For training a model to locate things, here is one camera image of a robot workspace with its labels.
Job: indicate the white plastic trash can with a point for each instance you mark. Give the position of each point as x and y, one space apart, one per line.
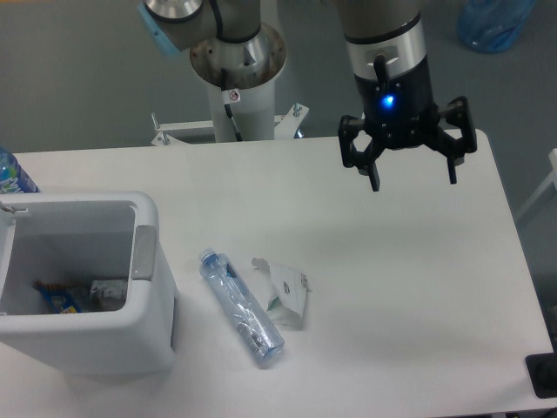
73 239

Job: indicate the white frame at right edge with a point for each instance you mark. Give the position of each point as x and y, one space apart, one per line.
541 195

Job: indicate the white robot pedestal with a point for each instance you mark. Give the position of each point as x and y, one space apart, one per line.
240 82

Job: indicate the clear plastic water bottle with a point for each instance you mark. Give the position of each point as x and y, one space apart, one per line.
260 336

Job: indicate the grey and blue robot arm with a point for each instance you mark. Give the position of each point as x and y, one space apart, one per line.
384 39

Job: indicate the crumpled silver foil wrapper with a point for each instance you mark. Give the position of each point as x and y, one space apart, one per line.
108 295

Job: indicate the black device at table edge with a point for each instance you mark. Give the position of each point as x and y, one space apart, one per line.
542 372

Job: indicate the blue plastic bag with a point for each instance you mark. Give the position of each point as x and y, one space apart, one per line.
492 26

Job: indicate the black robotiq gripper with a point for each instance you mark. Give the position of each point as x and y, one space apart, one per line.
393 109

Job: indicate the blue snack wrapper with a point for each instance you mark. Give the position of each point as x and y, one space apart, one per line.
62 299

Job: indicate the white paper carton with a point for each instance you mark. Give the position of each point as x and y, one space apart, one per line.
286 289

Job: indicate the blue labelled bottle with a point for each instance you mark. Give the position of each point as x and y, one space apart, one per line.
14 179

